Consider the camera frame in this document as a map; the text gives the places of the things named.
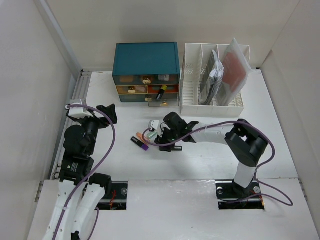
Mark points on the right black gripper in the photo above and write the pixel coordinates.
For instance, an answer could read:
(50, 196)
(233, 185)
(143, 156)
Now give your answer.
(161, 140)

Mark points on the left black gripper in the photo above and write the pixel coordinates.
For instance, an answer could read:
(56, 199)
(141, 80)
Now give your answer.
(109, 110)

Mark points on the mint green highlighter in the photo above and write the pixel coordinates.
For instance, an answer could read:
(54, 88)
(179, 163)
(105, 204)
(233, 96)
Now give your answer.
(152, 134)

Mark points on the yellow drawer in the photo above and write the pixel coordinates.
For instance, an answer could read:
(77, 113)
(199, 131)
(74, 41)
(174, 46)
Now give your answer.
(129, 89)

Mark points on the purple black highlighter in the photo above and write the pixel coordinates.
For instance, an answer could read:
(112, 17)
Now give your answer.
(139, 143)

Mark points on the orange highlighter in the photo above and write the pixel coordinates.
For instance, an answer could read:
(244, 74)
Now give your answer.
(140, 137)

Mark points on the teal drawer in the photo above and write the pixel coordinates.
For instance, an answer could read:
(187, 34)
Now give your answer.
(131, 98)
(151, 79)

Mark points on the orange drawer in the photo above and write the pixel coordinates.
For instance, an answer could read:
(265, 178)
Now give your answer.
(171, 97)

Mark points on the yellow black highlighter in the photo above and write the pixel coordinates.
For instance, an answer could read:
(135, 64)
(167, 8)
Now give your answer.
(161, 92)

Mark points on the grey spiral setup guide booklet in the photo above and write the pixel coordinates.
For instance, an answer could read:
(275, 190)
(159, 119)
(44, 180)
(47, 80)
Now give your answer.
(211, 80)

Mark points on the clear zip pouch red card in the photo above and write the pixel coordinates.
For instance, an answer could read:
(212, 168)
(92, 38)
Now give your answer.
(235, 75)

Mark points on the green black highlighter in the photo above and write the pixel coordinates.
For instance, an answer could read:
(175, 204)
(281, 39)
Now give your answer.
(178, 148)

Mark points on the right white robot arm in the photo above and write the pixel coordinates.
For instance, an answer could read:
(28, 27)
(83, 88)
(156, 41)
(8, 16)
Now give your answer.
(246, 142)

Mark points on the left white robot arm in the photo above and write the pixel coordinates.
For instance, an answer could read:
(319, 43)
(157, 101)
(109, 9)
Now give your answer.
(80, 188)

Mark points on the teal desktop drawer cabinet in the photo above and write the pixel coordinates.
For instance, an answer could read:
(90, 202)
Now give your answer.
(146, 58)

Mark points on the white four-slot file rack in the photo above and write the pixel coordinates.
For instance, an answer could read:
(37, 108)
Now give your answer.
(195, 59)

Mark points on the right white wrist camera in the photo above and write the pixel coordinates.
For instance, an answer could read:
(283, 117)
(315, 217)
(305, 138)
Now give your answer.
(154, 125)

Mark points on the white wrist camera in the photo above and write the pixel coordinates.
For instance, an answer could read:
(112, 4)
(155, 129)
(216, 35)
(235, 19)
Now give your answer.
(79, 112)
(154, 125)

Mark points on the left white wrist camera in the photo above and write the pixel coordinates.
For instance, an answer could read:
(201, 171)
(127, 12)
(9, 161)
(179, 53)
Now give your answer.
(79, 112)

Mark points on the aluminium rail frame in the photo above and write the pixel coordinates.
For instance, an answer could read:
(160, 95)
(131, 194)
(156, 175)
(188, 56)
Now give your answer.
(78, 89)

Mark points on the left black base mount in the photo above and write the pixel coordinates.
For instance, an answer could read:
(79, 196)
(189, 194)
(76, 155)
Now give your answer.
(117, 199)

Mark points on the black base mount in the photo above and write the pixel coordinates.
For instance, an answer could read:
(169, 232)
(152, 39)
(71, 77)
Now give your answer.
(231, 196)
(117, 199)

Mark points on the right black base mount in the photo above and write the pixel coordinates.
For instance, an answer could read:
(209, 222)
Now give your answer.
(231, 196)

